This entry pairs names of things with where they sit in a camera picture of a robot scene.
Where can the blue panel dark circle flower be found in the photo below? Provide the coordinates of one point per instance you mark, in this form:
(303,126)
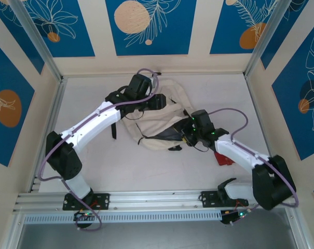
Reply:
(289,116)

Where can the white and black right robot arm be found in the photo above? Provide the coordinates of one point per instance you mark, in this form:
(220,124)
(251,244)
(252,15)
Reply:
(237,153)

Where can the blue panel flower orange circle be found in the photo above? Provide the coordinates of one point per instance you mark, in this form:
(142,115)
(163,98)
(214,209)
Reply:
(11,145)

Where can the cream canvas backpack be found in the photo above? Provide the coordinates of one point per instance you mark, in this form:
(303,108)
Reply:
(151,122)

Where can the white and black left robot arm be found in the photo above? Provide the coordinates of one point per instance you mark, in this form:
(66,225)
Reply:
(94,124)

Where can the blue wall panel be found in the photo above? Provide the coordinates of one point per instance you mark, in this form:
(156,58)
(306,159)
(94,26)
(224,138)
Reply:
(277,33)
(21,39)

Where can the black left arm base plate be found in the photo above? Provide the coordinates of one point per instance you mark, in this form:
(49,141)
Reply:
(68,202)

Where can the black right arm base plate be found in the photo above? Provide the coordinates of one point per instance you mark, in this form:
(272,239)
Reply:
(208,199)

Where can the aluminium table side rail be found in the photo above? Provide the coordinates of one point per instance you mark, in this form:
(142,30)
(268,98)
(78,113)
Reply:
(254,103)
(57,103)

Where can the aluminium corner post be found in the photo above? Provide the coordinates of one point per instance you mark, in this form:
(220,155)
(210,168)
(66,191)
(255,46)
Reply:
(38,44)
(264,39)

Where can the blue panel with peach circle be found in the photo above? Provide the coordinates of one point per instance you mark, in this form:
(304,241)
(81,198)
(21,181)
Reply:
(172,39)

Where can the blue panel with flower outline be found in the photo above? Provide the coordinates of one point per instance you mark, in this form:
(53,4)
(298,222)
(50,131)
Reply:
(76,26)

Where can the blue panel fern orange circle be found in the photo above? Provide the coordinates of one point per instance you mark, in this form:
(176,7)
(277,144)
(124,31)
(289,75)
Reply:
(224,26)

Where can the aluminium front rail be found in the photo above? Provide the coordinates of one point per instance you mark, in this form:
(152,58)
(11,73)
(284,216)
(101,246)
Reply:
(156,198)

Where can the grey brushed metal panel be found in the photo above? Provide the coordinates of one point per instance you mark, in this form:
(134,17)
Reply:
(156,238)

